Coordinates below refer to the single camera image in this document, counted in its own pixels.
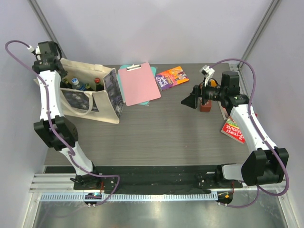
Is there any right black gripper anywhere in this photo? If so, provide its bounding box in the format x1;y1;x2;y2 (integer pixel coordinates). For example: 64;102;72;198
181;77;226;109

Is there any Pocari Sweat plastic bottle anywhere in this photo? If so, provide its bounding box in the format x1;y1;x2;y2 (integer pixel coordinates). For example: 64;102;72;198
71;78;86;91

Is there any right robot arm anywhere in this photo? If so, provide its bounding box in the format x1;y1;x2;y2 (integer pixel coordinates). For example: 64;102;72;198
181;68;289;188

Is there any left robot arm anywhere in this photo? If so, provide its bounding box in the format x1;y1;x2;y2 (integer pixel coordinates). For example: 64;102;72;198
32;41;101;190

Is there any canvas tote bag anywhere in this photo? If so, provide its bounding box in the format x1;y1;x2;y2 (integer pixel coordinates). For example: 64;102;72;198
33;58;125;124

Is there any brown red cube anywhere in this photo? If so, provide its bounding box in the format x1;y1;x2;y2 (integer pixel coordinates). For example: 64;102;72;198
199;100;212;113

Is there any white mug orange inside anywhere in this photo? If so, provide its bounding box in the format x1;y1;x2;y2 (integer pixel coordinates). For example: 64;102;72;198
209;79;218;87

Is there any Roald Dahl book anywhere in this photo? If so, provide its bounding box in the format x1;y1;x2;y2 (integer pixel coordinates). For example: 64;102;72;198
154;66;190;91

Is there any green glass bottle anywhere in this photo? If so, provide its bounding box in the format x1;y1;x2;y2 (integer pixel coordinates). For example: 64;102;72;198
84;83;94;91
60;78;72;89

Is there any red Treehouse book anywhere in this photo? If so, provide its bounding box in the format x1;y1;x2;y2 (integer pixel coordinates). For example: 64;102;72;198
221;116;245;144

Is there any pink clipboard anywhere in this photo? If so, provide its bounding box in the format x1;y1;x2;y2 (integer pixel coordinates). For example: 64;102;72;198
118;62;161;106

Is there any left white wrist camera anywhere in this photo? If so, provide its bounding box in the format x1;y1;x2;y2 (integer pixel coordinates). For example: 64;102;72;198
27;46;41;55

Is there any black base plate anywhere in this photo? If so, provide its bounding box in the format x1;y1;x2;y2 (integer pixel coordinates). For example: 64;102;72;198
45;165;242;192

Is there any slotted cable duct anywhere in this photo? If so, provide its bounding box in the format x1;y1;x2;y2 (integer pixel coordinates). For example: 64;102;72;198
40;191;218;202

